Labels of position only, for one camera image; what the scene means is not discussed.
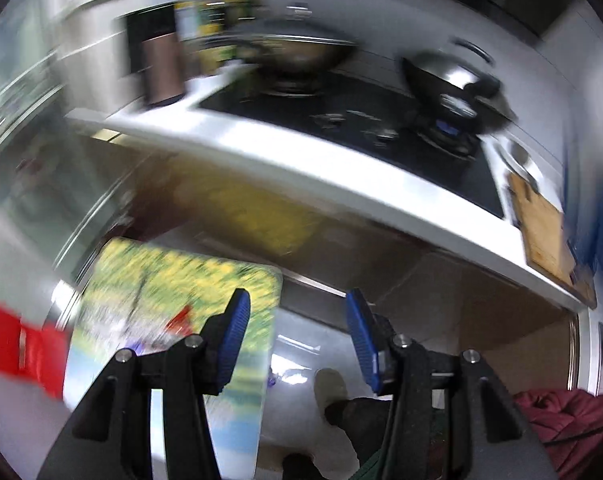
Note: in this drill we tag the brown kitchen cabinet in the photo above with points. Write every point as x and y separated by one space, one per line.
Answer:
324 191

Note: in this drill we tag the brown cylindrical canister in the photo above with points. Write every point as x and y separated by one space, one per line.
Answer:
163 76

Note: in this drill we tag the wooden cutting board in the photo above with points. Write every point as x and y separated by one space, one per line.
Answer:
545 243

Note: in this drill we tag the dark red jacket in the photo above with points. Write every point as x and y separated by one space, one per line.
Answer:
569 424

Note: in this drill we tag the black gas stove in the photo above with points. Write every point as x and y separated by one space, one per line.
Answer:
374 121

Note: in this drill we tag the floral landscape floor mat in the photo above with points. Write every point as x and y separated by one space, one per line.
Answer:
146 297

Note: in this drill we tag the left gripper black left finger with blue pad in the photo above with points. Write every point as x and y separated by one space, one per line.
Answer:
107 436

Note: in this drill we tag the black wok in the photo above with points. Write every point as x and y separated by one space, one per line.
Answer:
294 51

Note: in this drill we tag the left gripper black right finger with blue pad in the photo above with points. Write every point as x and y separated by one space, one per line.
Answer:
450 415

